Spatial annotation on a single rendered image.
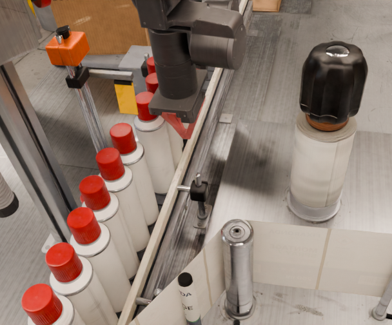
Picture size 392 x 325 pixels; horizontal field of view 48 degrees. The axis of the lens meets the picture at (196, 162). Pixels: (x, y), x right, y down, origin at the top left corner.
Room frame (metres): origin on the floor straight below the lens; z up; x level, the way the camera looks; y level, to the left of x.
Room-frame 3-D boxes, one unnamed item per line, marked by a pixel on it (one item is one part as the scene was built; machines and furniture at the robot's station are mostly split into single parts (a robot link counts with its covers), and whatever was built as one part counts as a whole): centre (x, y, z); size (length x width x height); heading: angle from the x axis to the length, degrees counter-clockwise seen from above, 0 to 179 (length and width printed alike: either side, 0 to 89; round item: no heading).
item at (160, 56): (0.53, 0.01, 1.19); 0.07 x 0.06 x 0.07; 62
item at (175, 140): (0.60, 0.05, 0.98); 0.05 x 0.05 x 0.20
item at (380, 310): (0.25, -0.23, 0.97); 0.02 x 0.02 x 0.19
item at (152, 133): (0.55, 0.07, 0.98); 0.05 x 0.05 x 0.20
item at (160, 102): (0.53, 0.01, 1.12); 0.10 x 0.07 x 0.07; 160
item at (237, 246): (0.29, -0.04, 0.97); 0.05 x 0.05 x 0.19
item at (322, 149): (0.46, -0.19, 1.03); 0.09 x 0.09 x 0.30
